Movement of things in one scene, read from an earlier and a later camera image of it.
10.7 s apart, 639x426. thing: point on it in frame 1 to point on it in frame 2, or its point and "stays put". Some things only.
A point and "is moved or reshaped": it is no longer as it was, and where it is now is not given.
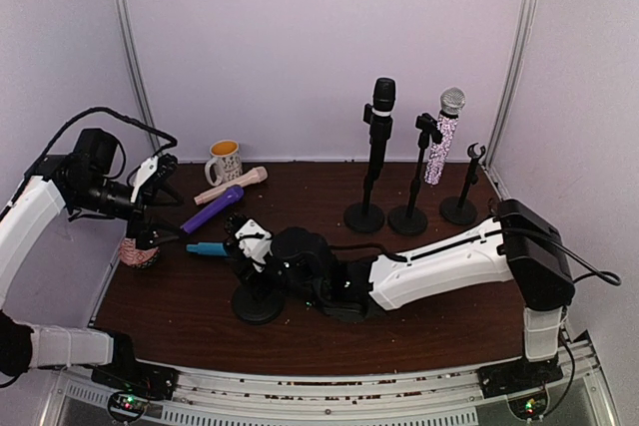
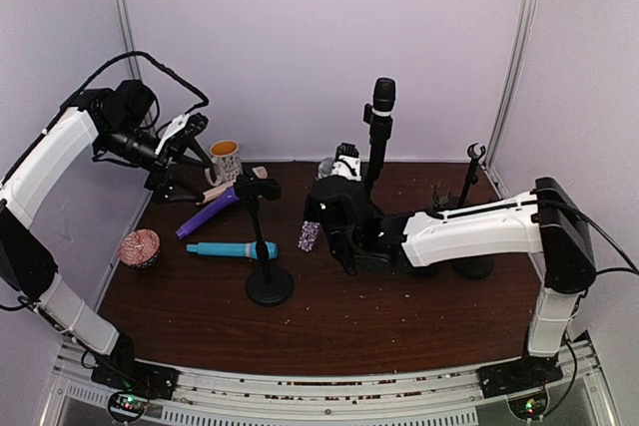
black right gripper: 244,271 to 311,213
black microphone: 379,114 stays put
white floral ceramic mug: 226,157 stays put
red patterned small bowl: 137,257 stays put
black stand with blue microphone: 258,303 is moved or reshaped
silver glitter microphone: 452,100 is moved or reshaped
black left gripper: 141,229 to 160,184
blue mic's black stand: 410,219 to 268,286
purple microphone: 232,195 stays put
